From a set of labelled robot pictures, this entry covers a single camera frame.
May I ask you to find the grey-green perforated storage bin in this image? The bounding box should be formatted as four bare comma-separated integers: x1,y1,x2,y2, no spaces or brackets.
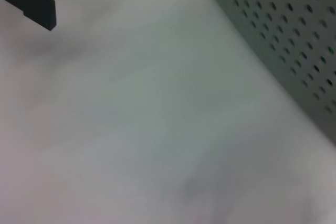
198,0,336,147

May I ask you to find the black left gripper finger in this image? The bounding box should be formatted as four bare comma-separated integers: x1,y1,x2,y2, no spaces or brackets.
0,0,57,32

